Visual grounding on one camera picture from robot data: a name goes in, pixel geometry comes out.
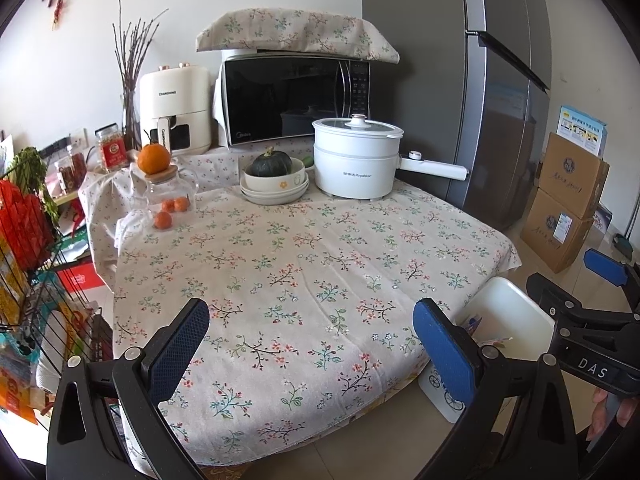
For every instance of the jar of dried red food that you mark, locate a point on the jar of dried red food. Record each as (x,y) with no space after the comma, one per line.
(70,172)

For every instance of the small green fruit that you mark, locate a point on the small green fruit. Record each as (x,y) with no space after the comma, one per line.
(308,162)

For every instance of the green leafy plant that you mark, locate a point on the green leafy plant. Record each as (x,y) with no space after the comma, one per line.
(32,165)

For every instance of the red bag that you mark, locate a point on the red bag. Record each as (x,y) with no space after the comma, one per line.
(22,225)

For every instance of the orange bag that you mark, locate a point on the orange bag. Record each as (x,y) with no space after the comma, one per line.
(17,395)

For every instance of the person's right hand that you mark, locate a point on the person's right hand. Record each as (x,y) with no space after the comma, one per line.
(612,410)

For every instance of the black power strip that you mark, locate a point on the black power strip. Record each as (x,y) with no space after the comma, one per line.
(55,146)

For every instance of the dried twigs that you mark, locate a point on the dried twigs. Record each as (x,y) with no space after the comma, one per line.
(131,50)

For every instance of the small tangerine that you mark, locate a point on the small tangerine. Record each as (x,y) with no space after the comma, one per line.
(168,206)
(162,220)
(181,204)

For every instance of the white bowl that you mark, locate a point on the white bowl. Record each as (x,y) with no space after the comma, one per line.
(277,183)

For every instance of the blue and white box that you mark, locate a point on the blue and white box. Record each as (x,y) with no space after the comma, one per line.
(582,127)

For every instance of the white electric pot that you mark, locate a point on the white electric pot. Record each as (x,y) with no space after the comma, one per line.
(355,165)

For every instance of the floral cloth cover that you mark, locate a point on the floral cloth cover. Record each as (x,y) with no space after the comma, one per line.
(295,32)

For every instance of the white air fryer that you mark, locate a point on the white air fryer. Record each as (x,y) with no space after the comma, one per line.
(175,100)

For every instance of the white plastic bin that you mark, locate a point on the white plastic bin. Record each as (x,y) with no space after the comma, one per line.
(520,310)

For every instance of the glass vase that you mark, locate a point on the glass vase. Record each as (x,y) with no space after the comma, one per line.
(131,120)

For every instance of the grey refrigerator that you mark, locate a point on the grey refrigerator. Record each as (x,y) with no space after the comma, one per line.
(430,85)

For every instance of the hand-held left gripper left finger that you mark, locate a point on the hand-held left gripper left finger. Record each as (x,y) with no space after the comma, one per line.
(181,345)

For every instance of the white wall outlet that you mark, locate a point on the white wall outlet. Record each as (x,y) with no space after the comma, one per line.
(80,137)

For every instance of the stack of white plates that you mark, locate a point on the stack of white plates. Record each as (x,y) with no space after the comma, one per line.
(275,198)

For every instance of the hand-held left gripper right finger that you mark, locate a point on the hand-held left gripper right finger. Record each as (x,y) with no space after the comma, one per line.
(444,355)

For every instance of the red label jar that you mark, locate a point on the red label jar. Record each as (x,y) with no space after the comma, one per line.
(111,150)

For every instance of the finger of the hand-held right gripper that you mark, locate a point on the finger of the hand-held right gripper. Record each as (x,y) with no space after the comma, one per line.
(606,266)
(565,300)

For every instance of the large orange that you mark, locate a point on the large orange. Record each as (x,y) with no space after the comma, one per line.
(154,159)

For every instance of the black microwave oven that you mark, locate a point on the black microwave oven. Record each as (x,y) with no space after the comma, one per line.
(285,95)

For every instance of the dark green pumpkin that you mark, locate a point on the dark green pumpkin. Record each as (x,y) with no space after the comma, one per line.
(270,164)

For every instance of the glass jar with wooden lid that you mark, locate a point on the glass jar with wooden lid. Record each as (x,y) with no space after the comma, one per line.
(172,187)

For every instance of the red box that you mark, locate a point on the red box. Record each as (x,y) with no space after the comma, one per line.
(82,277)

